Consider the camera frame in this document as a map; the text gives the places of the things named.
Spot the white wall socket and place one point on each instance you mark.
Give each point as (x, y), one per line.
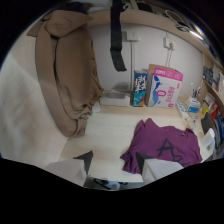
(169, 43)

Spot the pink and white carton box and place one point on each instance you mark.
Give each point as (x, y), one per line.
(165, 86)

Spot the purple shirt with black print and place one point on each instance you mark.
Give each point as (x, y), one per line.
(166, 144)

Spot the wooden overhead shelf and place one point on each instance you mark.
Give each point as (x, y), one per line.
(146, 18)

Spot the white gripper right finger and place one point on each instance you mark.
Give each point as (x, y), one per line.
(156, 166)

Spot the brown hanging coat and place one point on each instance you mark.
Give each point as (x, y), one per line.
(66, 71)

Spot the white storage box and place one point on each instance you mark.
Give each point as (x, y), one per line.
(115, 97)

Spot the black flat device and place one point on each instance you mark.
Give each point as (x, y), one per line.
(206, 123)

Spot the blue drink carton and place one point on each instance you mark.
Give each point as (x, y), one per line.
(140, 88)

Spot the white wall switch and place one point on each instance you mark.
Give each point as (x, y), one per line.
(132, 35)

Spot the white tissue pack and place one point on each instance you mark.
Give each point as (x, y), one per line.
(192, 105)

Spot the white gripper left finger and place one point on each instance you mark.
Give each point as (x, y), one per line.
(68, 168)

